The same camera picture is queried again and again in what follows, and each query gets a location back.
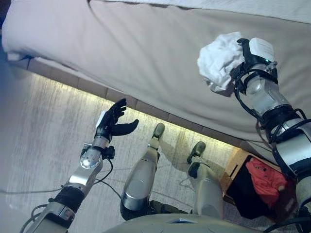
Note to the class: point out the silver right robot leg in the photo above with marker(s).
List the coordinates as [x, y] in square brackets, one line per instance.
[206, 194]

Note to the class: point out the bed mattress with light sheet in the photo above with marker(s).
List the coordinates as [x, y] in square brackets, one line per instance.
[121, 48]

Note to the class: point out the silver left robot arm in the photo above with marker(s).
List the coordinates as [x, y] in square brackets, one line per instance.
[82, 174]

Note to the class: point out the tan padded bed frame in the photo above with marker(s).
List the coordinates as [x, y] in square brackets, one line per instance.
[92, 86]

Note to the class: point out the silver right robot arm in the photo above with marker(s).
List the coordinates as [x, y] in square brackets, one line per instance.
[264, 97]

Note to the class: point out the white garment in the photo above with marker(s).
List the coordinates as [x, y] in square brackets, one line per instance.
[218, 58]

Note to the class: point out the white textured quilt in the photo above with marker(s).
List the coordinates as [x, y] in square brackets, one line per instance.
[243, 7]

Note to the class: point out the light textured rug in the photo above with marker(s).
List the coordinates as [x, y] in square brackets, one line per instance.
[48, 145]

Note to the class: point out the woven tan basket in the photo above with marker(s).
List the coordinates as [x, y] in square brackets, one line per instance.
[228, 174]

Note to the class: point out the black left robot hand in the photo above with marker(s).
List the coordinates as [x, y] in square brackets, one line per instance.
[109, 123]

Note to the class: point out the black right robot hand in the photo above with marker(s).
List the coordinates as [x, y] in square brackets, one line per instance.
[261, 51]

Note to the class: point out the orange garment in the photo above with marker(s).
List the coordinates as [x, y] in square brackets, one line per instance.
[264, 179]

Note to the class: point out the silver robot leg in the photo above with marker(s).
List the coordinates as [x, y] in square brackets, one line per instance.
[141, 179]
[206, 194]

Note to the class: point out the silver left robot leg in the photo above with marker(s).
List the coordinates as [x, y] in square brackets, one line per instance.
[141, 179]

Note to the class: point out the grey robot torso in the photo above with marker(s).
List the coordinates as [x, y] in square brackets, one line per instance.
[170, 227]

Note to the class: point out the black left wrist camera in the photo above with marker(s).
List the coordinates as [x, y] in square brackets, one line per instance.
[109, 153]

